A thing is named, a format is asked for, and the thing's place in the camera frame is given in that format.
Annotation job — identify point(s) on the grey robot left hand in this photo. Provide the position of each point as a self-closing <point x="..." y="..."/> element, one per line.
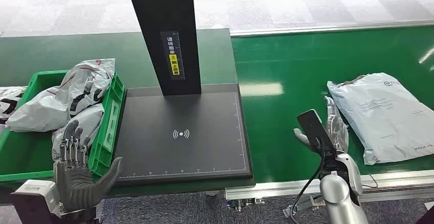
<point x="76" y="188"/>

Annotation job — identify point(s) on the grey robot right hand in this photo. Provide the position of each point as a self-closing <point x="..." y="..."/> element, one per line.
<point x="339" y="131"/>

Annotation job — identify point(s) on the grey plastic courier bag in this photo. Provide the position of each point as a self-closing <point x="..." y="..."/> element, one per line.
<point x="383" y="117"/>

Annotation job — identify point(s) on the green conveyor belt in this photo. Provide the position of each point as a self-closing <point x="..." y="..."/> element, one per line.
<point x="288" y="73"/>

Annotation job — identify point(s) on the black inbound scanner machine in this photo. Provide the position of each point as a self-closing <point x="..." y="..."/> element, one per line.
<point x="179" y="137"/>

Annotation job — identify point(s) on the metal connector under conveyor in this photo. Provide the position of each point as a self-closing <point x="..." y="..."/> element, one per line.
<point x="244" y="204"/>

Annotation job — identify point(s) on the green plastic crate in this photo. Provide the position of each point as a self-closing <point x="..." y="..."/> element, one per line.
<point x="20" y="154"/>

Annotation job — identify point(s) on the plain grey crumpled bag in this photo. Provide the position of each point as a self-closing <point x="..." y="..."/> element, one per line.
<point x="90" y="119"/>

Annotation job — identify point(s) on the white bag with red line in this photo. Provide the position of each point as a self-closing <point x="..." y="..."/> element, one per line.
<point x="78" y="87"/>

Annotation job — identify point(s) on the white bag with black print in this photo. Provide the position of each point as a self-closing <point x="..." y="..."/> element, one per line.
<point x="8" y="104"/>

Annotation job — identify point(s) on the dark green table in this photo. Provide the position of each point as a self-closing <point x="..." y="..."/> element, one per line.
<point x="67" y="51"/>

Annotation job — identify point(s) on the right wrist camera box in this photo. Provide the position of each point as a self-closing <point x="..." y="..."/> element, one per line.
<point x="313" y="127"/>

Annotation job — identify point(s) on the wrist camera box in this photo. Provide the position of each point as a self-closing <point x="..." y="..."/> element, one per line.
<point x="34" y="195"/>
<point x="313" y="127"/>

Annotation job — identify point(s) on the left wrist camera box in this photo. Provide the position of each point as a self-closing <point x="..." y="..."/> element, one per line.
<point x="34" y="195"/>

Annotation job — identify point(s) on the grey bracket under conveyor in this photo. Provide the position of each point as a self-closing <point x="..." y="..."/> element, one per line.
<point x="301" y="207"/>

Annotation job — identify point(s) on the aluminium conveyor rail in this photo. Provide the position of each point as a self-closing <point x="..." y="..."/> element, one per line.
<point x="271" y="190"/>
<point x="322" y="28"/>

